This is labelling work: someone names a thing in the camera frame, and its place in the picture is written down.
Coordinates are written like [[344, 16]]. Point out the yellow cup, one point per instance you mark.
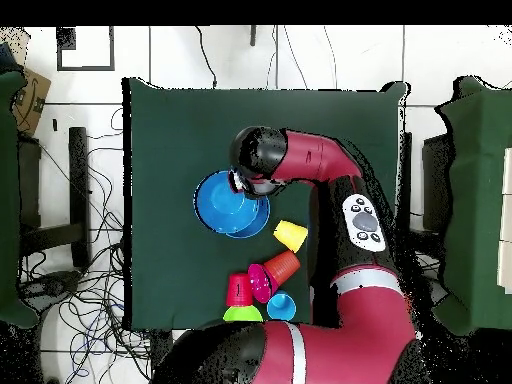
[[291, 236]]

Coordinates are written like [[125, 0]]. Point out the pink bowl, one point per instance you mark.
[[262, 284]]

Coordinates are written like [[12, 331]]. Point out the red cup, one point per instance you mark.
[[239, 290]]

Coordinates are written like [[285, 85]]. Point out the green bowl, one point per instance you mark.
[[242, 315]]

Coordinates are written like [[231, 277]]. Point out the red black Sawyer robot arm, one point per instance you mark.
[[340, 340]]

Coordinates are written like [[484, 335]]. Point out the dark green tablecloth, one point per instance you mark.
[[180, 140]]

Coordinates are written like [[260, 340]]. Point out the orange cup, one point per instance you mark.
[[284, 266]]

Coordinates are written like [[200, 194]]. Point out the blue cup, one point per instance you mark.
[[281, 307]]

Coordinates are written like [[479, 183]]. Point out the short dark bar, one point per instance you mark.
[[252, 36]]

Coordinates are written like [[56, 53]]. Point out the black metal stand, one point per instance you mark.
[[78, 180], [436, 184]]

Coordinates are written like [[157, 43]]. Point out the cardboard box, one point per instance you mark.
[[32, 100]]

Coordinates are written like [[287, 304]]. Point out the green cloth side table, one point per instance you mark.
[[476, 200], [8, 200]]

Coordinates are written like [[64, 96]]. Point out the white box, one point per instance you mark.
[[507, 224]]

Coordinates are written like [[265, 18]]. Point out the black square floor frame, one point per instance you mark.
[[86, 68]]

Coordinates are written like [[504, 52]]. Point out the grey pedestal foot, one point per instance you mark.
[[52, 284]]

